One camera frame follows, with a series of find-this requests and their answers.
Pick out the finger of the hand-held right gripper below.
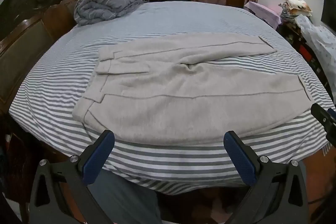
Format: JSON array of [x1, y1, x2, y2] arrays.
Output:
[[327, 108, 336, 125], [310, 103, 336, 147]]

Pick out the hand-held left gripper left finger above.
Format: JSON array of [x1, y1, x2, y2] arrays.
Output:
[[29, 130, 116, 224]]

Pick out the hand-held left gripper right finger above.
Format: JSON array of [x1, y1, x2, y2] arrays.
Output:
[[223, 131, 309, 224]]

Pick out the grey pants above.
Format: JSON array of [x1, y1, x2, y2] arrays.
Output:
[[72, 32, 313, 146]]

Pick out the person's leg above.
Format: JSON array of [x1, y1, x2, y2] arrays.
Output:
[[87, 169, 163, 224]]

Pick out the light blue dotted cloth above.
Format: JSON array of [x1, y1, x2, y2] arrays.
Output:
[[295, 15, 336, 98]]

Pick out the black monitor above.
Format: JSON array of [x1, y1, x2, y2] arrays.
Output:
[[321, 0, 336, 35]]

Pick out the floral pillow stack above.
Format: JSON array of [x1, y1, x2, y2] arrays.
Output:
[[280, 0, 313, 17]]

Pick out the purple cloth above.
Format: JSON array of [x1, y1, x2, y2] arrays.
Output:
[[244, 1, 282, 29]]

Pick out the dark wooden headboard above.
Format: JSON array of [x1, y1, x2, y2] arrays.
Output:
[[0, 0, 103, 114]]

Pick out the striped bed sheet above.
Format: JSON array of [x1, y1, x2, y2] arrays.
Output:
[[9, 1, 336, 195]]

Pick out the folded blue-grey quilt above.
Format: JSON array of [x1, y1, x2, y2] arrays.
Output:
[[73, 0, 145, 28]]

